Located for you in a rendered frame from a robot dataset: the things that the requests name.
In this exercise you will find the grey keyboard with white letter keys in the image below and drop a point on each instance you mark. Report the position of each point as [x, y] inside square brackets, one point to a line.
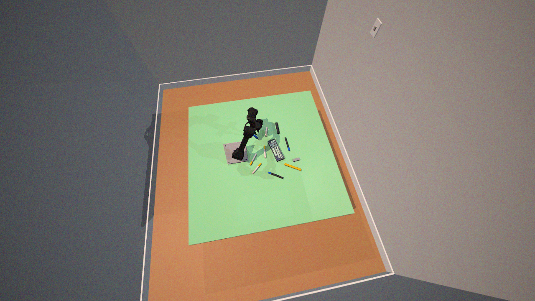
[275, 150]

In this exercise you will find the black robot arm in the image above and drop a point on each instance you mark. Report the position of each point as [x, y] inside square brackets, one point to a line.
[248, 133]

